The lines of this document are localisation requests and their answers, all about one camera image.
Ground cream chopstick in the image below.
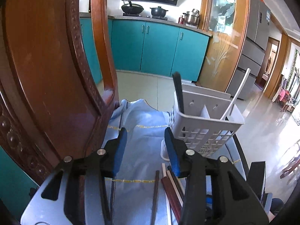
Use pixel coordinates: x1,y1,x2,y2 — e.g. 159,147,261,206
162,163,183,207

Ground dark brown chopstick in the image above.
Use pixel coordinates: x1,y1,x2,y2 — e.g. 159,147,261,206
150,170,160,225

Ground red-brown chopstick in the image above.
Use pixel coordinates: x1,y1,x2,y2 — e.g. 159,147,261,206
161,177,182,224

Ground black chopstick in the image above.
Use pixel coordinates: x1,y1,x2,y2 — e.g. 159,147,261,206
172,72,184,114

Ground white chopstick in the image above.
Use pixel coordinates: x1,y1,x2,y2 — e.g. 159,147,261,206
220,68,251,120

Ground dark red chopstick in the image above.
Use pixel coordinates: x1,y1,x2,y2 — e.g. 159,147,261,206
167,166,185,204

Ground teal lower kitchen cabinets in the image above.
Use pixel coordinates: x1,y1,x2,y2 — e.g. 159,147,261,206
79,17,211,85

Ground white plastic utensil basket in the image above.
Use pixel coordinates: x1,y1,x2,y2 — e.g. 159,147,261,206
167,84,245,157

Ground blue checked tablecloth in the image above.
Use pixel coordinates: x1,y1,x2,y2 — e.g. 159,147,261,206
84,98,247,225

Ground carved brown wooden chair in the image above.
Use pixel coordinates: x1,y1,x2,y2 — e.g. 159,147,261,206
1,0,119,184

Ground silver refrigerator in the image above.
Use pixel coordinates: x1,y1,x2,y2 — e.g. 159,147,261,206
227,0,271,100

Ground steel stock pot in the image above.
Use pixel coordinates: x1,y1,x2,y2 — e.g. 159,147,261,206
183,9,200,26

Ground black wok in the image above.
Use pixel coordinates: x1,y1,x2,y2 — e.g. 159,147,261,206
121,0,144,15

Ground black cooking pot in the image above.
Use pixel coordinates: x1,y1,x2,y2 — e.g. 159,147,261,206
151,6,168,18

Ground white appliance on counter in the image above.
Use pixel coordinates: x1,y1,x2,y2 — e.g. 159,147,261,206
79,0,90,13

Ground wooden framed glass door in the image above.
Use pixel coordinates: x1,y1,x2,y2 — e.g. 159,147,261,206
196,0,250,92

